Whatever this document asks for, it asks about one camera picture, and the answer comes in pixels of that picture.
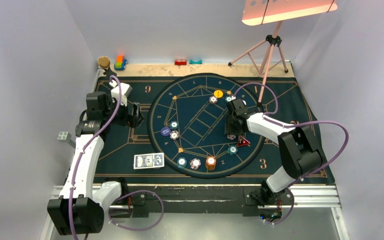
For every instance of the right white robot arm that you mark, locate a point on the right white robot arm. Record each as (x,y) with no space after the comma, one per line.
(300,151)

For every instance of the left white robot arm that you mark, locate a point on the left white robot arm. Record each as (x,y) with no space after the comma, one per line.
(78,209)

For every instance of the colourful toy block stack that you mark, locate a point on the colourful toy block stack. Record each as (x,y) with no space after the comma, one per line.
(120,63)

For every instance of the round blue poker mat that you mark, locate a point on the round blue poker mat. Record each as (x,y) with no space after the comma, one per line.
(201,125)

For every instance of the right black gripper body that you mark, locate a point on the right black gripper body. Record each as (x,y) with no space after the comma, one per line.
(231,127)

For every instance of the pink white poker chip stack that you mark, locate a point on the pink white poker chip stack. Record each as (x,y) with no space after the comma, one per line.
(195,163)

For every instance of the red triangular button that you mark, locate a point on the red triangular button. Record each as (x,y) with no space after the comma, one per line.
(242,141)

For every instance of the gold round knob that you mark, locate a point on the gold round knob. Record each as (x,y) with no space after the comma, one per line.
(104,62)

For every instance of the red toy block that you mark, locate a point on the red toy block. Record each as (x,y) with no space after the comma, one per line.
(180,62)

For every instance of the green poker chip stack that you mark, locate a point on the green poker chip stack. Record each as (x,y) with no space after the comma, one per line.
(181,162)

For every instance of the teal toy block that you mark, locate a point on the teal toy block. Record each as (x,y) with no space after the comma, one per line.
(195,61)

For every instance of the purple small blind button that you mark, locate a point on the purple small blind button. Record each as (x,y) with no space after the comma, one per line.
(165,131)

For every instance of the grey lego brick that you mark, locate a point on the grey lego brick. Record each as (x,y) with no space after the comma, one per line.
(64,136)

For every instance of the yellow dealer button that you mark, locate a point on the yellow dealer button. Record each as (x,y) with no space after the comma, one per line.
(218,93)

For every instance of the orange red poker chip stack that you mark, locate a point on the orange red poker chip stack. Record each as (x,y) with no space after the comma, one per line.
(210,163)

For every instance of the blue playing card deck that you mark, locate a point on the blue playing card deck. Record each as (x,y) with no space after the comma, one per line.
(149,161)

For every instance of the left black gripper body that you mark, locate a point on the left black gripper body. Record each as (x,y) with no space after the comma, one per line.
(124,119)

